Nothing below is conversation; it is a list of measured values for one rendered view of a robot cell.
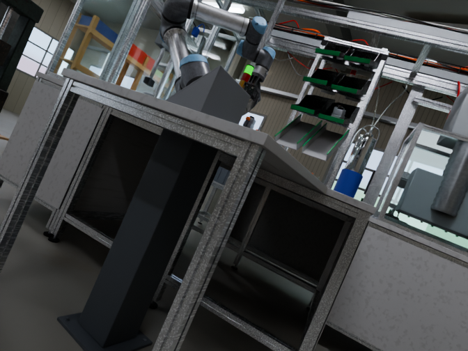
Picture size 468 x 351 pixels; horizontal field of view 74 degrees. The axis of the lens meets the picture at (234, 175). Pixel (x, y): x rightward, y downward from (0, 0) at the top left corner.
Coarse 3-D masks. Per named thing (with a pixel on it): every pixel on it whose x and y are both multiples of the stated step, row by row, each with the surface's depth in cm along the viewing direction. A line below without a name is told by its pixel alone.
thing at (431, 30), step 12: (360, 12) 218; (384, 24) 212; (396, 24) 210; (408, 24) 207; (420, 24) 205; (276, 36) 289; (288, 36) 285; (300, 36) 282; (444, 36) 200; (456, 36) 197; (396, 60) 254; (420, 72) 247; (432, 72) 244; (444, 72) 242
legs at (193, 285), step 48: (96, 96) 107; (48, 144) 116; (192, 144) 109; (240, 144) 76; (144, 192) 114; (192, 192) 119; (240, 192) 74; (0, 240) 115; (144, 240) 110; (96, 288) 115; (144, 288) 115; (192, 288) 74; (96, 336) 110; (144, 336) 125
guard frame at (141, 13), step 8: (80, 0) 200; (144, 0) 184; (144, 8) 184; (72, 16) 200; (136, 16) 184; (144, 16) 186; (136, 24) 183; (64, 32) 200; (136, 32) 185; (64, 40) 201; (128, 40) 183; (56, 48) 200; (128, 48) 185; (56, 56) 200; (120, 56) 183; (120, 64) 184; (48, 72) 200; (112, 72) 184; (64, 80) 194; (112, 80) 183
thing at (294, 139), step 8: (296, 120) 173; (288, 128) 168; (296, 128) 171; (304, 128) 171; (312, 128) 171; (280, 136) 163; (288, 136) 164; (296, 136) 164; (304, 136) 156; (280, 144) 159; (288, 144) 158; (296, 144) 158
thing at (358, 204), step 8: (256, 176) 266; (280, 176) 145; (320, 192) 134; (328, 192) 132; (336, 192) 131; (312, 200) 250; (344, 200) 130; (352, 200) 129; (360, 208) 128; (368, 208) 127; (376, 208) 126
